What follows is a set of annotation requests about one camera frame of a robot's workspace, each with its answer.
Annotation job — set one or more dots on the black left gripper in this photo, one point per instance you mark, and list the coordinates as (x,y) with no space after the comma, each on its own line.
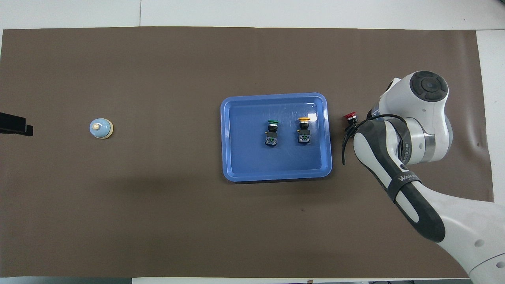
(12,122)

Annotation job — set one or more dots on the light blue desk bell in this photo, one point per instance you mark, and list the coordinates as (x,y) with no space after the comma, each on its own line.
(101,129)

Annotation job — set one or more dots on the green push button switch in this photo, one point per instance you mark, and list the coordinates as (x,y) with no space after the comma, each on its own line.
(271,139)

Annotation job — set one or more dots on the yellow push button switch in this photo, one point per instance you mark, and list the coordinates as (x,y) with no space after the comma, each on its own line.
(304,136)

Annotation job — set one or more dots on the red push button switch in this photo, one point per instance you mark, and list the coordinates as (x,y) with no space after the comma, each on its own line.
(350,116)

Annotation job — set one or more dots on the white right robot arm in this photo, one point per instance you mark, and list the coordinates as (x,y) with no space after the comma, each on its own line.
(426,134)

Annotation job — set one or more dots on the blue plastic tray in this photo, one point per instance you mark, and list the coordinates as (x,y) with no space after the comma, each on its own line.
(244,157)

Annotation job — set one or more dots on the brown table mat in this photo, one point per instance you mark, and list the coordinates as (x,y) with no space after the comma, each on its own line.
(158,217)

